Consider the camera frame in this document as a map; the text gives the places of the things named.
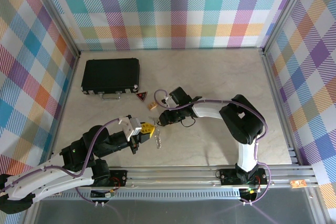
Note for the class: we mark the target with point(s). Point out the silver carabiner keyring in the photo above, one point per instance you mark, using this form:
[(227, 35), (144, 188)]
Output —
[(158, 140)]

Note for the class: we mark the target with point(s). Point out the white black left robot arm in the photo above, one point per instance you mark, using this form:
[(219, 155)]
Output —
[(52, 184)]

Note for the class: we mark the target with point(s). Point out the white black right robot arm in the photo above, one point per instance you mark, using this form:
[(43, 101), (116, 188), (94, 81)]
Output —
[(246, 155)]

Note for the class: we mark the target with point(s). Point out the small wooden block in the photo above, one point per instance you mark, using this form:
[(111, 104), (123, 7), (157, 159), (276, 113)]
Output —
[(153, 105)]

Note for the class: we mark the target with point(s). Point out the black triangle tile red print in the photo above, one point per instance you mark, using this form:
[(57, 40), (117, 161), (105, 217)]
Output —
[(142, 96)]

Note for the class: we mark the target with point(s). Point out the chrome briefcase latch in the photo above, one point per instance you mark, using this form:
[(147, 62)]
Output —
[(128, 91), (92, 93)]

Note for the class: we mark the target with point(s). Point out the black ribbed briefcase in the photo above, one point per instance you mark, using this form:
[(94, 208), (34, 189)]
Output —
[(110, 75)]

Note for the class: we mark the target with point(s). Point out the perforated metal strip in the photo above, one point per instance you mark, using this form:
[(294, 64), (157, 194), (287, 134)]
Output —
[(170, 194)]

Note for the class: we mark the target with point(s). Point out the grey metal sheet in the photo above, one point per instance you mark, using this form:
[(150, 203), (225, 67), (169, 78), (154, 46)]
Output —
[(170, 213)]

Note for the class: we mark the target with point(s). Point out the small orange circuit board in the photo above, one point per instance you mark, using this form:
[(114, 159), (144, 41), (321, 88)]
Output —
[(298, 183)]

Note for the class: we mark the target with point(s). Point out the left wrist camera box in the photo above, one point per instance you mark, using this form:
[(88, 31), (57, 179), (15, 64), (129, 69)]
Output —
[(134, 127)]

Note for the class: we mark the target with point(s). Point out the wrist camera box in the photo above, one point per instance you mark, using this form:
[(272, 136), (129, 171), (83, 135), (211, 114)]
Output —
[(166, 101), (134, 127)]

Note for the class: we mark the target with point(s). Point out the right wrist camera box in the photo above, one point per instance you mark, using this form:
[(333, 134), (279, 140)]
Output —
[(166, 101)]

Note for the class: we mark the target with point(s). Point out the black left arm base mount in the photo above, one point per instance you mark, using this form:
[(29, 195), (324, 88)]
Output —
[(118, 178)]

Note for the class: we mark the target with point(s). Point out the wide aluminium mounting rail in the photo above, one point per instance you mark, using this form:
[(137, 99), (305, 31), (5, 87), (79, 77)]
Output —
[(170, 176)]

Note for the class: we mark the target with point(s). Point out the aluminium frame rail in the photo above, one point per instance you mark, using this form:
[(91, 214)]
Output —
[(277, 103), (69, 87)]

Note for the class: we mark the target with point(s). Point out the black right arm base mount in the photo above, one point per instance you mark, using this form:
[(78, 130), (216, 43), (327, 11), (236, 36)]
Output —
[(228, 176)]

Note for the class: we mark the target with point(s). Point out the aluminium frame post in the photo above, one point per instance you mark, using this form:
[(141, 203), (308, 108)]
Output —
[(286, 11), (57, 16)]

